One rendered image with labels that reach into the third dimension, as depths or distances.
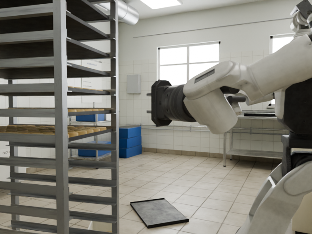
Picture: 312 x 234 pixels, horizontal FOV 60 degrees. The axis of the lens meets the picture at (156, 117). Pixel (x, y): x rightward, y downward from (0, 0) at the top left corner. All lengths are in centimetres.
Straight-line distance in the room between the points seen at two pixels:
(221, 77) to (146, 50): 577
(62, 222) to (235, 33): 509
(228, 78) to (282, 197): 59
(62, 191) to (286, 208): 75
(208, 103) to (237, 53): 507
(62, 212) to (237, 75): 74
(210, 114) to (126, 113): 589
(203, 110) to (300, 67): 18
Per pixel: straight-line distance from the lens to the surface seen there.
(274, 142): 548
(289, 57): 51
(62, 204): 101
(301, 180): 99
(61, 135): 95
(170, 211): 287
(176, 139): 589
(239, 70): 52
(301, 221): 253
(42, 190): 107
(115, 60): 136
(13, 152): 170
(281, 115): 99
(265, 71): 52
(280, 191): 100
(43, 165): 105
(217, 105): 54
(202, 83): 52
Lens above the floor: 108
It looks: 3 degrees down
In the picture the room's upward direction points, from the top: straight up
